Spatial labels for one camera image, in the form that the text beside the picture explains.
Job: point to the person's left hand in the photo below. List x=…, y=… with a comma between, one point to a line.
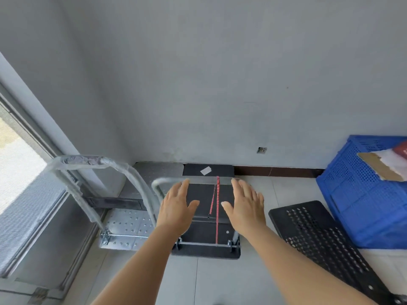
x=175, y=212

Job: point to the person's right hand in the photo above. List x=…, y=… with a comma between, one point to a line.
x=246, y=212

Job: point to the person's right thumb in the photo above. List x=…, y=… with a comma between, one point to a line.
x=227, y=208

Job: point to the person's left thumb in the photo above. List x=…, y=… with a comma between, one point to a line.
x=194, y=208

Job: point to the person's right forearm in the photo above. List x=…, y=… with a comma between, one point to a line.
x=295, y=269

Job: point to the person's left forearm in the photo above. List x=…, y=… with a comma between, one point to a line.
x=143, y=266

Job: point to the black platform trolley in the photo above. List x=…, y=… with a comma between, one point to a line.
x=206, y=233

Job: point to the white paper label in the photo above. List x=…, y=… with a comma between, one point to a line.
x=206, y=170

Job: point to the black perforated plastic panel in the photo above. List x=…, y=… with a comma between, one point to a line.
x=321, y=241

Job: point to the blue perforated plastic crate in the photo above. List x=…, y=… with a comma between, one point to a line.
x=359, y=203

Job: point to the brown cardboard piece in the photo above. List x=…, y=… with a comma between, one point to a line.
x=376, y=166

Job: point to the white paper sheet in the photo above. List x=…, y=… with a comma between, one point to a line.
x=396, y=163

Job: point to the dark red packet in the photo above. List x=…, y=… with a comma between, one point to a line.
x=401, y=150

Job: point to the small metal wall socket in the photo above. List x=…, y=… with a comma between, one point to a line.
x=261, y=150

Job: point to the grey window frame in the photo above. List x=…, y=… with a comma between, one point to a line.
x=41, y=193

